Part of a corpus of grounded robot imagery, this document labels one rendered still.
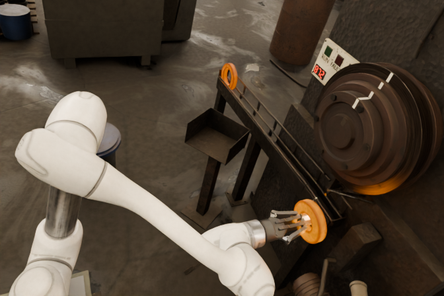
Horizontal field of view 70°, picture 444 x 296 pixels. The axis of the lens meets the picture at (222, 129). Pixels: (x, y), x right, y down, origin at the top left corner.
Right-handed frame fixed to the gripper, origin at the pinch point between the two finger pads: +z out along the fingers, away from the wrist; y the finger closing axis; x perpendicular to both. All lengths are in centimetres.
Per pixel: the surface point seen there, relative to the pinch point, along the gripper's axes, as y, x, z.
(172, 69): -244, -86, 13
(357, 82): -23, 41, 18
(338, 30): -59, 43, 36
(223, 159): -54, -23, -10
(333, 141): -14.5, 22.5, 10.5
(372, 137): -3.9, 34.3, 12.0
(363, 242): 11.6, -5.6, 18.2
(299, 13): -257, -30, 164
